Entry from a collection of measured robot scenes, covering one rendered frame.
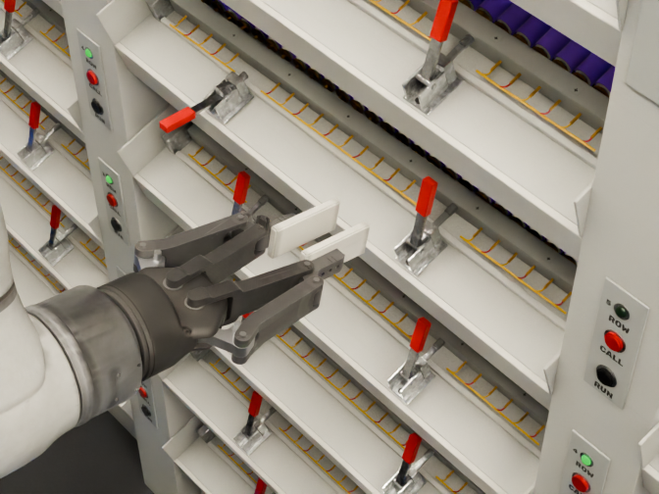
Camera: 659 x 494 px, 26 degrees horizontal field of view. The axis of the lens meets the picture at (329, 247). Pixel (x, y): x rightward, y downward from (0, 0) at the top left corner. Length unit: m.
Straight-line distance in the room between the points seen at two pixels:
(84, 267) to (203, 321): 1.02
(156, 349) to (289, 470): 0.82
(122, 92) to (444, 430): 0.50
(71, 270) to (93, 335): 1.08
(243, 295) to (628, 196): 0.29
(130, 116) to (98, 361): 0.64
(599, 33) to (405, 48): 0.27
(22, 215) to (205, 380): 0.42
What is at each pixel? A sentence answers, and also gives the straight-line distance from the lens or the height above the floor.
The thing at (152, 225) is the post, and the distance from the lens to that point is 1.71.
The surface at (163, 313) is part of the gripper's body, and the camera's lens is 1.01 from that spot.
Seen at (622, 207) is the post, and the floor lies 1.18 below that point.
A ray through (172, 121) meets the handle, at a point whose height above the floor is 0.96.
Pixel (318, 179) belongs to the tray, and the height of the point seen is 0.94.
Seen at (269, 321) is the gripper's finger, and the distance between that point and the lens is 1.05.
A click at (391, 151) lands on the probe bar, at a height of 0.98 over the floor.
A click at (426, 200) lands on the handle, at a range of 1.22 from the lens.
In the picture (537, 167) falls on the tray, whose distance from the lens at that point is 1.08.
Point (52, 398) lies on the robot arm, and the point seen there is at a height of 1.12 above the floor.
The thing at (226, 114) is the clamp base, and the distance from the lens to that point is 1.40.
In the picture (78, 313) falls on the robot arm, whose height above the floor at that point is 1.13.
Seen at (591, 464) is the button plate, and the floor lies 0.89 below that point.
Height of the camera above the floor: 1.88
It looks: 48 degrees down
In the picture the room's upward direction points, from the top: straight up
